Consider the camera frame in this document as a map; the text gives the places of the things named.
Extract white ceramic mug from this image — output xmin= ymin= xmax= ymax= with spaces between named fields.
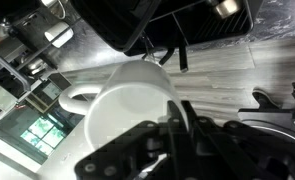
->
xmin=59 ymin=61 xmax=187 ymax=150

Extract small white cup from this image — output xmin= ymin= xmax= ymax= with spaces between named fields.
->
xmin=44 ymin=21 xmax=74 ymax=48

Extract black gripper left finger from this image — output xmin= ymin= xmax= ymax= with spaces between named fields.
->
xmin=74 ymin=121 xmax=169 ymax=180

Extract black dish drying rack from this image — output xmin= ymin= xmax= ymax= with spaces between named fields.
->
xmin=70 ymin=0 xmax=264 ymax=71

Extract black equipment table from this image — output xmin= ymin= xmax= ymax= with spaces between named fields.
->
xmin=238 ymin=81 xmax=295 ymax=142

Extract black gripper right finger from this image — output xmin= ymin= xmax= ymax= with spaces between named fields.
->
xmin=166 ymin=101 xmax=221 ymax=180

